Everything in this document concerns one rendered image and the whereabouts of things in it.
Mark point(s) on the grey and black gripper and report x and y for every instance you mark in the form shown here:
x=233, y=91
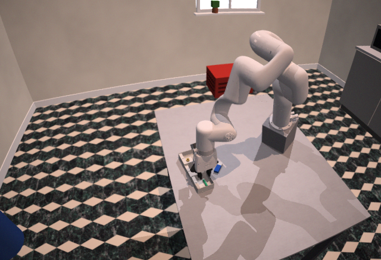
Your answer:
x=204, y=163

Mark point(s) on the blue and white eraser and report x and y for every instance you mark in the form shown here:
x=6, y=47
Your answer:
x=217, y=168

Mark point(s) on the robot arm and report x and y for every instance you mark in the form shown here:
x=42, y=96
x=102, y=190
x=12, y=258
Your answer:
x=289, y=83

